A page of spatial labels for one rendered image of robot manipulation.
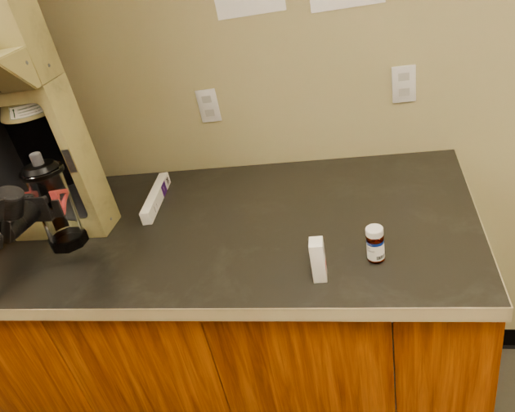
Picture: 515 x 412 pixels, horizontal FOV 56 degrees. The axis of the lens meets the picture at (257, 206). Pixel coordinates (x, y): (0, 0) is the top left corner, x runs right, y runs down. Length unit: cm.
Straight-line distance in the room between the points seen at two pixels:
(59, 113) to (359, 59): 87
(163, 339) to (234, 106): 79
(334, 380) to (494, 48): 102
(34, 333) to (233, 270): 59
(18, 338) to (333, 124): 114
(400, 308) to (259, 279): 33
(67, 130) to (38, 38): 23
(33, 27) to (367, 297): 102
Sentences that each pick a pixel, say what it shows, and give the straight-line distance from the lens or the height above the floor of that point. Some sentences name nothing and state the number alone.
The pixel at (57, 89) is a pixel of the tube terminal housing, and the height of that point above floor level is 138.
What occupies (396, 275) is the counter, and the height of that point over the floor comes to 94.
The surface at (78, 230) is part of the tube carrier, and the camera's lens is 137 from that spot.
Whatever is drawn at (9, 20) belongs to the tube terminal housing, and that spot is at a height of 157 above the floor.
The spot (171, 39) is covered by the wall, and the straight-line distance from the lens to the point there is 163.
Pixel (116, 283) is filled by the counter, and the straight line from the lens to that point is 131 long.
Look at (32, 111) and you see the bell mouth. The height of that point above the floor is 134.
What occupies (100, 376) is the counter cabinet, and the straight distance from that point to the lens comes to 152.
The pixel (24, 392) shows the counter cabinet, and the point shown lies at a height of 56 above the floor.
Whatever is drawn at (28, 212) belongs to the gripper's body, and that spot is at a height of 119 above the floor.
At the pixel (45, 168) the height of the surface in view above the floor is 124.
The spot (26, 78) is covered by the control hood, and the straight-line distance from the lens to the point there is 130.
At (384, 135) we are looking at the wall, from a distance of 164.
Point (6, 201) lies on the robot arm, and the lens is 116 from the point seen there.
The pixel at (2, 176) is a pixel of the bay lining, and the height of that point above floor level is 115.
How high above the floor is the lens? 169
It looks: 31 degrees down
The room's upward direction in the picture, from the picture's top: 12 degrees counter-clockwise
